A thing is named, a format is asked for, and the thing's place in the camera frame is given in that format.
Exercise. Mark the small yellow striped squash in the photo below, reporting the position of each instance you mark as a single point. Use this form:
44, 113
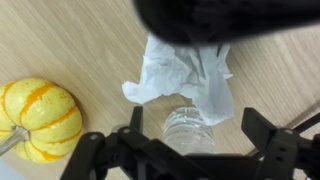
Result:
43, 110

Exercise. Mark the clear plastic water bottle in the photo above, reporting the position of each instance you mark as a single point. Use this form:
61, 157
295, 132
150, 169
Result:
186, 133

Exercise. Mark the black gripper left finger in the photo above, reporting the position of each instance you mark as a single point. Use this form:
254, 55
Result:
100, 150

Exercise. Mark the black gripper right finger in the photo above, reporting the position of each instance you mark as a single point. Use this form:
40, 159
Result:
276, 143

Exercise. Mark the white paper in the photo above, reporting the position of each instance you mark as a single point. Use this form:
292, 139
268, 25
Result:
166, 73

